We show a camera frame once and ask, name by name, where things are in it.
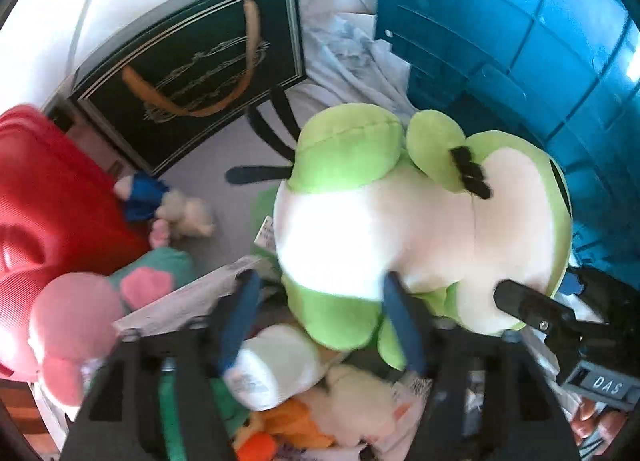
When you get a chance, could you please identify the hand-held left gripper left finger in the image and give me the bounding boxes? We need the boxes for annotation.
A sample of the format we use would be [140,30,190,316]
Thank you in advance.
[60,268,264,461]

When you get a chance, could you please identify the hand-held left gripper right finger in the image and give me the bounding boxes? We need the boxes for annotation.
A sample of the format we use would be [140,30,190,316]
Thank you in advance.
[382,271,581,461]

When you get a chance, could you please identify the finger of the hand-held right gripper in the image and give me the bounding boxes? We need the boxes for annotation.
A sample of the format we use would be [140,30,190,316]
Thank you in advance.
[492,279,609,348]

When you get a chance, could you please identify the green white plush frog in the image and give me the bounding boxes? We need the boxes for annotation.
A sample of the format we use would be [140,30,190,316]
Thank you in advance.
[225,86,574,373]

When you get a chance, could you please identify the blue plastic storage crate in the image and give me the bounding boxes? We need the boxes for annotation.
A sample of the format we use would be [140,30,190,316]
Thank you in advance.
[375,0,640,292]

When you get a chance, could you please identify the person's right hand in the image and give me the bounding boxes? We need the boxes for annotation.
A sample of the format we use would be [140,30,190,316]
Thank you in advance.
[567,397,629,448]

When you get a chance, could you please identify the white paper packet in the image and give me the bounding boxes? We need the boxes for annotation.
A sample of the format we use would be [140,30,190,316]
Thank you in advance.
[114,256,267,338]

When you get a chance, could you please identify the white plush toy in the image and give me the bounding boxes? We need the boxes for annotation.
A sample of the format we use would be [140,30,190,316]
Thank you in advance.
[222,323,327,413]

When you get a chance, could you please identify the cream plush toy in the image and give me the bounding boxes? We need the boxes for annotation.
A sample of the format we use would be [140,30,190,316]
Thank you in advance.
[299,363,402,448]

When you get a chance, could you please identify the orange plush toy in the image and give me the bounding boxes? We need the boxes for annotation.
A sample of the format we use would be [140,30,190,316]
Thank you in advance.
[231,398,337,461]

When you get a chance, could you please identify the small doll blue clothes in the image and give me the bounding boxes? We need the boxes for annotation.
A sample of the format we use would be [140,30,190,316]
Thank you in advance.
[112,171,217,250]

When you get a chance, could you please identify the pink plush toy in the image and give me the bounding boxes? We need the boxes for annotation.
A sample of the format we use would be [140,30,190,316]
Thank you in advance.
[27,247,196,408]

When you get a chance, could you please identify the red bag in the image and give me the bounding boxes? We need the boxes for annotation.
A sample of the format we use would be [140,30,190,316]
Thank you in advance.
[0,103,152,383]

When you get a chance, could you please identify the grey cloth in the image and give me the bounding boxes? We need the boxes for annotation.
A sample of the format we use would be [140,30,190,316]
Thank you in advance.
[162,11,418,284]

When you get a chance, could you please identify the dark green gift bag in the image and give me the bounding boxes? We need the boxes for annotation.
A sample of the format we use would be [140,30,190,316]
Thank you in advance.
[69,0,309,178]

